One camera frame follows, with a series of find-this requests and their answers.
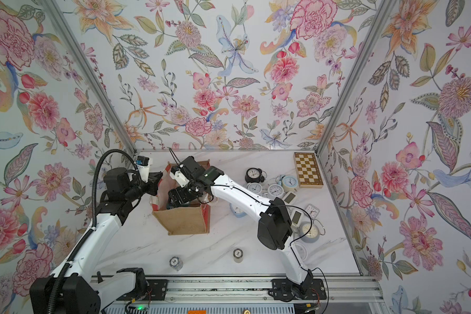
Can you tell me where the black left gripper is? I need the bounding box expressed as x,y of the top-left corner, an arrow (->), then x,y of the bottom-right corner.
124,171 -> 164,204

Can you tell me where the white round alarm clock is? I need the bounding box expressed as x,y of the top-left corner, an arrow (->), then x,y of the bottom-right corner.
247,183 -> 263,196

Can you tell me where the black twin bell alarm clock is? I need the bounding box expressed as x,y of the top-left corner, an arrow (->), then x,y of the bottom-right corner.
245,167 -> 265,183

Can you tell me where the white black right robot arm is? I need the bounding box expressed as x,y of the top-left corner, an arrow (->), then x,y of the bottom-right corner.
167,156 -> 319,301

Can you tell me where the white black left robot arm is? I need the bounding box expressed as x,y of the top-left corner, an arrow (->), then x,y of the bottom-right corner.
30,150 -> 162,313

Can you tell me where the small silver cylinder clock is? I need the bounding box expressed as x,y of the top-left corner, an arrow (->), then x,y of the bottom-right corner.
170,256 -> 183,272

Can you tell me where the silver round alarm clock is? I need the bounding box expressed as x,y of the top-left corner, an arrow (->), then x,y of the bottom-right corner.
267,184 -> 285,200

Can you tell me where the white tilted digital clock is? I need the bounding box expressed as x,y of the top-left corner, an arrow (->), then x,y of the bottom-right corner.
283,191 -> 298,205

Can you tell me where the light blue twin bell clock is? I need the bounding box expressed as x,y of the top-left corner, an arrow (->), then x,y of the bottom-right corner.
276,175 -> 299,192

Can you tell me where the small white digital clock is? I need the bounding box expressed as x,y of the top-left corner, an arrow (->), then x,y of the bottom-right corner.
290,209 -> 304,234

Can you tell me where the pink round alarm clock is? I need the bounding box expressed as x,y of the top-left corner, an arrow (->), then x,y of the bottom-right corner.
294,242 -> 308,262

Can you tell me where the small white square clock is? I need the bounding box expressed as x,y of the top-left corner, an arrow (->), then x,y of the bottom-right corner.
305,204 -> 320,220

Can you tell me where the wooden chess board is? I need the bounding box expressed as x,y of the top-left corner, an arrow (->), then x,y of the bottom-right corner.
294,152 -> 324,188

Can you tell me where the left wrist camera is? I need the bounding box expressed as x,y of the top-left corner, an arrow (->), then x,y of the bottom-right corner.
136,156 -> 153,183

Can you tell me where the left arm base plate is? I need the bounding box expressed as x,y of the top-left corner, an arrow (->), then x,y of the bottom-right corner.
117,279 -> 169,301

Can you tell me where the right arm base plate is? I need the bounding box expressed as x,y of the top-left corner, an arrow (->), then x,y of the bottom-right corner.
268,279 -> 327,302

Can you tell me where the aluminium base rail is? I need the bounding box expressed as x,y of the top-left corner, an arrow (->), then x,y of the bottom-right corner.
89,275 -> 385,305

